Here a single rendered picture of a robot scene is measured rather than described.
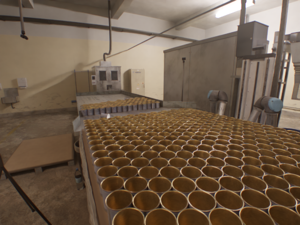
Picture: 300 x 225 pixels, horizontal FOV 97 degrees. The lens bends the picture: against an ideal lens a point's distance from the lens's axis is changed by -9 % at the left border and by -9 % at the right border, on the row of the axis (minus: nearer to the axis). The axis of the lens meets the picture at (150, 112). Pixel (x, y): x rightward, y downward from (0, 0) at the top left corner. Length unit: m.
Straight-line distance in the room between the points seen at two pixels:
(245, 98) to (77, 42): 7.17
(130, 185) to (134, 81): 7.50
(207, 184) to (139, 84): 7.64
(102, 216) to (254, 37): 2.83
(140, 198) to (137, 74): 7.66
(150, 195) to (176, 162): 0.20
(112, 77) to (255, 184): 6.19
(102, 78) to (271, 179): 6.14
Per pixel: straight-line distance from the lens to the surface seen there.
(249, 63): 2.09
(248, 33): 2.91
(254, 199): 0.53
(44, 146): 3.72
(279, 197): 0.56
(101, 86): 6.36
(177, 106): 2.16
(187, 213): 0.41
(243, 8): 3.41
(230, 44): 3.35
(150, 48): 8.87
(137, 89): 7.97
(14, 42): 8.15
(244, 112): 2.12
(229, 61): 3.30
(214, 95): 1.97
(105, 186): 0.51
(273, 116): 1.63
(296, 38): 3.32
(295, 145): 0.94
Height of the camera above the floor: 1.51
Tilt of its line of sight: 14 degrees down
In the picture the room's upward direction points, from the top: straight up
